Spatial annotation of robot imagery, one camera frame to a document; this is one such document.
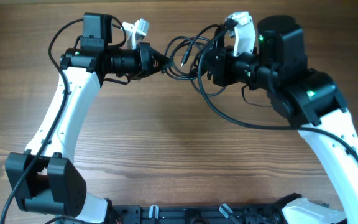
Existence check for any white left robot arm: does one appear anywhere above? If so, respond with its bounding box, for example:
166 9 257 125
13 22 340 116
5 13 170 223

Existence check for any black power cable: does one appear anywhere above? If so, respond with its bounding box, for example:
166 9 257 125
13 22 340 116
163 35 228 97

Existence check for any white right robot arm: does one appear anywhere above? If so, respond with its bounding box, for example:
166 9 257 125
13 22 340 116
198 12 358 223

